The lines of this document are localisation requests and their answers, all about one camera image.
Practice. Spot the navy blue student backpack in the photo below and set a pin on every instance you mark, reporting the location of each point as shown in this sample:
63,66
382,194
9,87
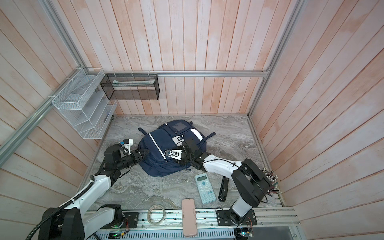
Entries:
168,136

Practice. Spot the red pen holder cup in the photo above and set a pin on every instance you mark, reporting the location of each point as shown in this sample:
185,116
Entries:
273,180

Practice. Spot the aluminium mounting rail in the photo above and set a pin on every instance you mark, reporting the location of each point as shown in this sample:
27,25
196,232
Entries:
273,223

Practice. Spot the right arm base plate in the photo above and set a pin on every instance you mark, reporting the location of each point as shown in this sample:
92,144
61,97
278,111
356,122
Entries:
230,218

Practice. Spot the black mesh wall basket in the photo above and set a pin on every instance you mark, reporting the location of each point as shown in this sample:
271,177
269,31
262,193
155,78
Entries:
131,87

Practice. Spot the pink pencil case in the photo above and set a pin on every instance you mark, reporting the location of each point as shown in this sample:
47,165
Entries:
189,218

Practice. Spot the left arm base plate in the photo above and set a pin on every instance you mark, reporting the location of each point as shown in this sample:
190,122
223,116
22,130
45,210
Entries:
130,220

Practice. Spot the clear tape roll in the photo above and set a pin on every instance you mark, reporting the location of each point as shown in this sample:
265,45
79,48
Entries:
156,214

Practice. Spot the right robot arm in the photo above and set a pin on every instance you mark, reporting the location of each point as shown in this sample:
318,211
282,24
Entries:
252,183

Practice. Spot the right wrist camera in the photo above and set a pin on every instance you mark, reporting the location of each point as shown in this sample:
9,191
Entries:
174,154

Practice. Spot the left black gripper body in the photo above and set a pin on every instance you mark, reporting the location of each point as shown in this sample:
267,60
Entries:
130,160

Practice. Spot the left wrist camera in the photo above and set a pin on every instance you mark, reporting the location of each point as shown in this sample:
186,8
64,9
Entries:
126,146

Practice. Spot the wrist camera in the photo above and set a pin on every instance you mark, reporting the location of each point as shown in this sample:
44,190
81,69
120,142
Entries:
174,154
126,146

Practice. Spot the black stapler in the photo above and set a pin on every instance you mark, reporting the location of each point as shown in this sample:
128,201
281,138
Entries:
224,189

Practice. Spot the light blue calculator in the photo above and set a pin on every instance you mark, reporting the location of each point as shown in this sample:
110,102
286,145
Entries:
205,188

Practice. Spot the white wire mesh shelf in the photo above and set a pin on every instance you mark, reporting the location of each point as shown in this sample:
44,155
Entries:
84,104

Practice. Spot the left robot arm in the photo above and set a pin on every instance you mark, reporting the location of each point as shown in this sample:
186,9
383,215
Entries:
69,221

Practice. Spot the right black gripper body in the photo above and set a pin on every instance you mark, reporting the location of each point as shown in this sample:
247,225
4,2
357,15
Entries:
185,157

